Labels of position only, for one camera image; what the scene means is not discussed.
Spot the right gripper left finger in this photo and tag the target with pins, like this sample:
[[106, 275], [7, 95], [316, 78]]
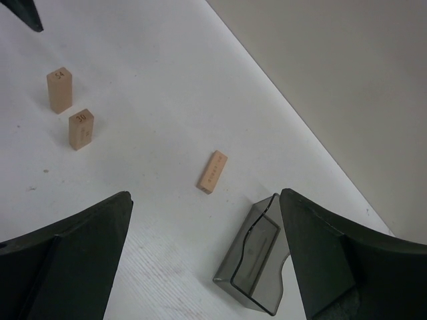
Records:
[[66, 270]]

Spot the smoky transparent plastic box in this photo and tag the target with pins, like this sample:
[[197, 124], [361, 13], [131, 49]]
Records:
[[251, 271]]

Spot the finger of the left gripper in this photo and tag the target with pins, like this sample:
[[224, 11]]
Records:
[[26, 11]]

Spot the wood block two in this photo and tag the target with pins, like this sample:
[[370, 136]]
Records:
[[211, 174]]

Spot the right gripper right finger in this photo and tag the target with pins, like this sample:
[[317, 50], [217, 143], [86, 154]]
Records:
[[345, 270]]

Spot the wood block one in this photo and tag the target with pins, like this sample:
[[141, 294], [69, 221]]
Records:
[[60, 90]]

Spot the wood block three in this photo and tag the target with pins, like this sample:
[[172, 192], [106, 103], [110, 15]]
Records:
[[81, 129]]

